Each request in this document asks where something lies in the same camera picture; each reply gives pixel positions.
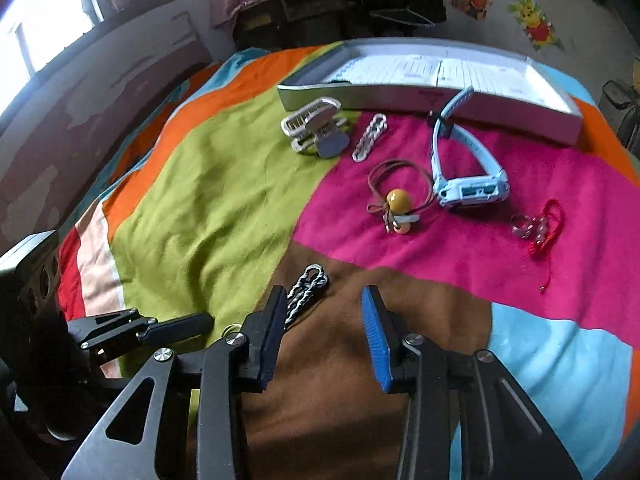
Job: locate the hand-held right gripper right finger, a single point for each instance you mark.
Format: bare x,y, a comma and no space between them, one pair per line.
374,332

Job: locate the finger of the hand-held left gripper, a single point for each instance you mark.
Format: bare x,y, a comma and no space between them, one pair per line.
180,329

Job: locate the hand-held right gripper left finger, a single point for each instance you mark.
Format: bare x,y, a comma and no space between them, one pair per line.
275,332

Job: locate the light blue wrist watch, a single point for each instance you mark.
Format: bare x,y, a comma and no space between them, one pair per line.
467,192

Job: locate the silver hair claw clip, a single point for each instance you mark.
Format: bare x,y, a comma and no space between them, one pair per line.
320,132

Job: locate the grey tray with grid paper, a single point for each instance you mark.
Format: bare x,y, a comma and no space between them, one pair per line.
400,97

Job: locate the multicoloured patchwork blanket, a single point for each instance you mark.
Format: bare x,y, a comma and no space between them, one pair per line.
210,185

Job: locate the dark wooden desk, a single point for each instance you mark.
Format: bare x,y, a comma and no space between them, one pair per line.
290,15

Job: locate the window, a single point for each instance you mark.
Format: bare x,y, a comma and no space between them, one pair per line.
40,20

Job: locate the grey patterned suitcase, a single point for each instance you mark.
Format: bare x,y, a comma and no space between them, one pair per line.
622,110

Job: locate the yellow bear wall poster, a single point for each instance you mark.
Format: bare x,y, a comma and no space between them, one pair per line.
532,22

